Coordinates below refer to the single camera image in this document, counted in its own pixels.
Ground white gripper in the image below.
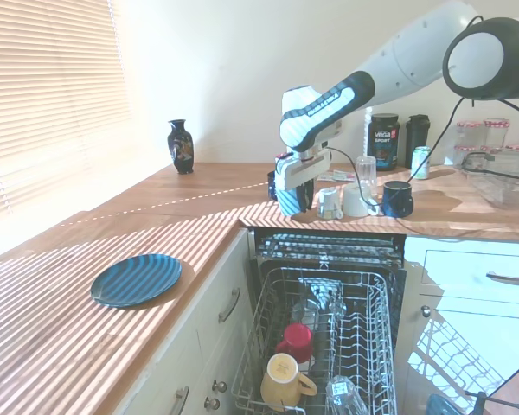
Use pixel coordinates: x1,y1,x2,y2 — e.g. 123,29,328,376
274,148,333,213

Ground pale blue mug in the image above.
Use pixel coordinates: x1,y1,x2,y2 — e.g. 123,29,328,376
278,186,307,217

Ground white ceramic mug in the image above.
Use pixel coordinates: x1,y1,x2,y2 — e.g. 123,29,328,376
316,188,344,220
341,183,380,218

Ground navy mug with white print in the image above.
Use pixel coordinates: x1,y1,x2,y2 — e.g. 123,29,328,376
266,170,280,201

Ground metal dishwasher cutlery tray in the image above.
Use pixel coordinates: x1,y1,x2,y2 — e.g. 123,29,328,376
254,232,404,267

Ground built-in dishwasher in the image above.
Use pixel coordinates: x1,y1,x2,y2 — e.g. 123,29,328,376
246,227,407,415

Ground plain navy mug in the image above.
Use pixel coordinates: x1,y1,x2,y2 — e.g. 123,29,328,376
381,180,415,219

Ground red mug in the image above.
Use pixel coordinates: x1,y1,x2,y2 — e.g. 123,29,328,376
275,322,315,364

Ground white cabinet beside dishwasher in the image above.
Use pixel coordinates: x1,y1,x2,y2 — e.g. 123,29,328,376
393,235,519,415

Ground yellow ceramic mug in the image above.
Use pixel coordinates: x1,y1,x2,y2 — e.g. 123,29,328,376
259,353,317,412

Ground colourful coaster card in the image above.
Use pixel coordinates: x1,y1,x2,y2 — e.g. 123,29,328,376
324,169,358,182

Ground clear upturned drinking glass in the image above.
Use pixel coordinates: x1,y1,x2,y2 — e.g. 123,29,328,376
355,155,378,195

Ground black protein powder tub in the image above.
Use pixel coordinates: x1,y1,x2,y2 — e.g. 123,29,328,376
368,113,401,172

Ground white and green drink can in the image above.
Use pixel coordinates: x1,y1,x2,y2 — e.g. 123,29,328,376
410,145,433,180

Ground black shaker bottle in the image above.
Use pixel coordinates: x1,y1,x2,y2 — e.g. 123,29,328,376
404,114,432,169

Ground dark blue painted vase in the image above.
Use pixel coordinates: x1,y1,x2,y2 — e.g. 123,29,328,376
167,119,195,175

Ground glass jar with checkered lid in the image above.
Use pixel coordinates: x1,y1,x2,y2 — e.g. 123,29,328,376
455,120,482,150
483,118,511,150

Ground blue round plate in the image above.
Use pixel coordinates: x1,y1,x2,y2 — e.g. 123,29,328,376
90,253,183,309

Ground white cabinet under window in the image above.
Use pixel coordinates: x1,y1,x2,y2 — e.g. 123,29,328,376
112,228,256,415

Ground clear plastic storage container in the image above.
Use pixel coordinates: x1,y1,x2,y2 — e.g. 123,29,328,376
460,150,519,211

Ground dark rounded rectangular pad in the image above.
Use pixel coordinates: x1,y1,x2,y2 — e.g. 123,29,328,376
426,393,459,415

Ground wide wooden window blind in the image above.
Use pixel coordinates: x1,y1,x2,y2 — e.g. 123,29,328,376
0,0,131,233

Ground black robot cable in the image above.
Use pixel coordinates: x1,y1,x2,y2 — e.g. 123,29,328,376
326,15,519,221

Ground metal wire dishwasher rack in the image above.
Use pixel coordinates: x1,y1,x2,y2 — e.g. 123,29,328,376
231,266,398,415

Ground black camera stand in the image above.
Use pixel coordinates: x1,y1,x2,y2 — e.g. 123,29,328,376
465,388,519,415

